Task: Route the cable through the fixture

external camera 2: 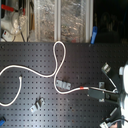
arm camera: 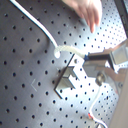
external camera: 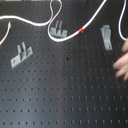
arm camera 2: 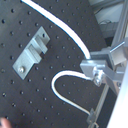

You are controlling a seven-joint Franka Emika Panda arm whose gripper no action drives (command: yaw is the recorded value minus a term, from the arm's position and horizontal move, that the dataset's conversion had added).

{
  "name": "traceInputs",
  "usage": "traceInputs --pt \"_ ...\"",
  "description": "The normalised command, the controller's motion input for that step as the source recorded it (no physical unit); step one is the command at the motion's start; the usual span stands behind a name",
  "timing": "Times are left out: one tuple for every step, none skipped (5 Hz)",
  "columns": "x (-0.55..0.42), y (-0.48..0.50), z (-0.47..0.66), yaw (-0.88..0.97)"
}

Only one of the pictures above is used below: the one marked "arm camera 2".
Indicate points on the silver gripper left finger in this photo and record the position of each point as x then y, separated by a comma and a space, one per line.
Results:
100, 73

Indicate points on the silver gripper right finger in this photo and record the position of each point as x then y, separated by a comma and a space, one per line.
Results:
114, 55

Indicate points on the small metal bracket at edge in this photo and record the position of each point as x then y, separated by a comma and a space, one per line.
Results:
91, 120

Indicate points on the grey metal cable clip bracket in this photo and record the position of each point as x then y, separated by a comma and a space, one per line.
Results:
31, 53

